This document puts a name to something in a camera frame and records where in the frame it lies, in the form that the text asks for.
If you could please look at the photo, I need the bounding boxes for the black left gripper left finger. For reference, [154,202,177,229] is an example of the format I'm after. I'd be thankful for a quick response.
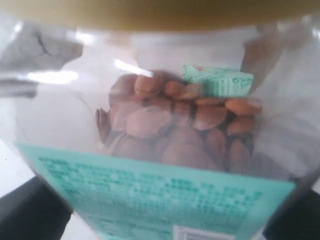
[0,176,73,240]

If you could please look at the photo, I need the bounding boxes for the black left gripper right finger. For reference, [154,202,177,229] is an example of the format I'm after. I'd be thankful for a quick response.
[263,190,320,240]

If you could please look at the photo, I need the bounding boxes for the almond jar yellow lid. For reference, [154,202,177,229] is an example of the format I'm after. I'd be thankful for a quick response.
[0,0,320,240]

